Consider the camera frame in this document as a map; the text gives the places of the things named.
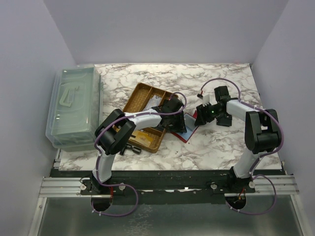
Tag red card holder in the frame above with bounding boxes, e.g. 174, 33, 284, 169
171, 111, 198, 143

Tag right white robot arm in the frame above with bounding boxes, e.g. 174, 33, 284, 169
195, 86, 284, 179

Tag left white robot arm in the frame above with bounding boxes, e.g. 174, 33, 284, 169
93, 96, 187, 185

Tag silver cards in tray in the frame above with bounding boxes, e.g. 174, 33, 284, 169
143, 95, 162, 111

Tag gold cards in tray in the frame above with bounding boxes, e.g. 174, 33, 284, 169
130, 130, 153, 148

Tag woven wicker organizer tray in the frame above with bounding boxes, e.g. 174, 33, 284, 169
122, 82, 179, 155

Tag black T-shaped tool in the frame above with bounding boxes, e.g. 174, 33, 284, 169
120, 144, 142, 155

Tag clear plastic storage box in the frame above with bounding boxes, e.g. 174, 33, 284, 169
45, 64, 102, 152

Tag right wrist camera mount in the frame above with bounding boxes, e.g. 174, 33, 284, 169
197, 91, 211, 107

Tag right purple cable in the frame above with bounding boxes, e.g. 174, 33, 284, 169
196, 78, 286, 216

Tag purple cable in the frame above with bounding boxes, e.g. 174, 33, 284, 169
94, 92, 188, 217
196, 78, 286, 216

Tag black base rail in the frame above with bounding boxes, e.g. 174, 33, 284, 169
50, 170, 295, 205

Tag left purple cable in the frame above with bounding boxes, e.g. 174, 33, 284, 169
94, 92, 188, 217

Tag aluminium frame rail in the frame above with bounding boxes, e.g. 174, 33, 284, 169
39, 177, 87, 198

